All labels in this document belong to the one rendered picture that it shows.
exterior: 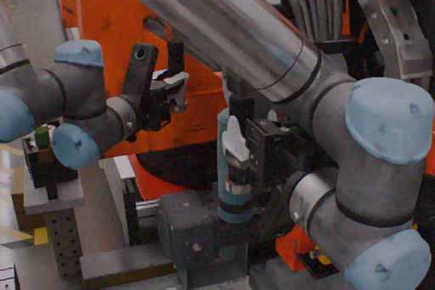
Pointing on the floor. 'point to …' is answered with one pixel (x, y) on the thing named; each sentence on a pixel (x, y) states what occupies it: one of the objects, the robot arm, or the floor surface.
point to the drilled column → (64, 242)
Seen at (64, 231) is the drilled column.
